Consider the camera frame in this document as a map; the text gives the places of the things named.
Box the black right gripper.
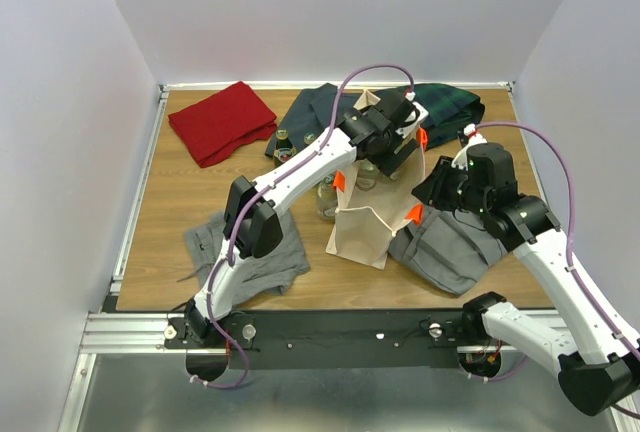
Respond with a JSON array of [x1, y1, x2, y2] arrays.
[[410, 154, 489, 215]]

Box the beige canvas tote bag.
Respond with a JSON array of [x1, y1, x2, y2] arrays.
[[326, 91, 427, 269]]

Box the clear Chang soda bottle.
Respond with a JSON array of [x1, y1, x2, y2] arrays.
[[316, 174, 338, 222], [389, 167, 403, 182], [355, 160, 379, 191]]

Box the green Perrier bottle yellow label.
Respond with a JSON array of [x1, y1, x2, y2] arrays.
[[303, 133, 316, 148]]

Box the green Perrier bottle red label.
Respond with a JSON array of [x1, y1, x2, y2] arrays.
[[273, 128, 297, 168]]

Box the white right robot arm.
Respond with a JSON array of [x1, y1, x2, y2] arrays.
[[412, 142, 639, 416]]

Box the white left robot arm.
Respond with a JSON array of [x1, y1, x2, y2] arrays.
[[184, 89, 428, 347]]

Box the green plaid folded skirt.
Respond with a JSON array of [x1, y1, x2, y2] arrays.
[[379, 82, 486, 148]]

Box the grey pleated skirt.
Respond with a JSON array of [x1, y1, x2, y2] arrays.
[[388, 207, 508, 296]]

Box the dark teal folded jacket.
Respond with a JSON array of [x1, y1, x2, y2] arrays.
[[278, 83, 337, 152]]

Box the red folded cloth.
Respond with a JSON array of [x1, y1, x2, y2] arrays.
[[169, 82, 277, 168]]

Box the grey knit shorts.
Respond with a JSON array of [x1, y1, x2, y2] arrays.
[[179, 211, 310, 306]]

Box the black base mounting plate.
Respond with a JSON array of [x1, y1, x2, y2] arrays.
[[164, 308, 506, 377]]

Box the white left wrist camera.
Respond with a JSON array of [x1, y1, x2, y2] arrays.
[[396, 91, 429, 138]]

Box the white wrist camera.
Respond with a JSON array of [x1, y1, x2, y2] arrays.
[[452, 123, 487, 170], [396, 91, 429, 138]]

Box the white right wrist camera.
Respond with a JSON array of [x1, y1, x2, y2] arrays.
[[452, 123, 487, 170]]

